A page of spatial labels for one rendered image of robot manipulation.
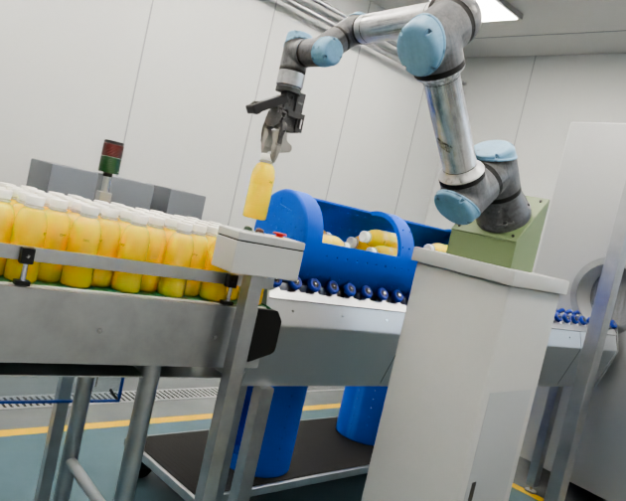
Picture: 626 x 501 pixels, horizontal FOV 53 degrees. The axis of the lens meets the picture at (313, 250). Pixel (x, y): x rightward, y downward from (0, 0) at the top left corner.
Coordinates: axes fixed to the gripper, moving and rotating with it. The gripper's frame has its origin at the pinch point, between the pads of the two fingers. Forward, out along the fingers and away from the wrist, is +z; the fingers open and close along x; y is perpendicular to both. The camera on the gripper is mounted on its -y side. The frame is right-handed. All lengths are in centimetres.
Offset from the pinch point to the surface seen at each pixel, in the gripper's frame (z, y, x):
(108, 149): 7, -29, 44
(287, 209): 13.1, 15.9, 7.4
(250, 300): 37.0, -9.5, -21.1
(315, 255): 24.8, 21.5, -3.9
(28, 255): 34, -61, -13
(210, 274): 33.4, -16.4, -10.9
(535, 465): 116, 212, 17
